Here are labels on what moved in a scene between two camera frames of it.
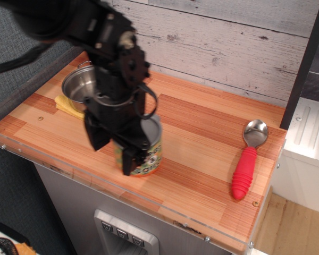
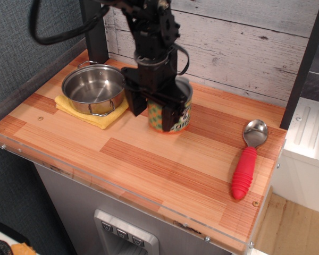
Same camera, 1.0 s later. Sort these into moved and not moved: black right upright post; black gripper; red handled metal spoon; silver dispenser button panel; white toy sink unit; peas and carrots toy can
Moved: black gripper; peas and carrots toy can
Not moved: white toy sink unit; silver dispenser button panel; red handled metal spoon; black right upright post
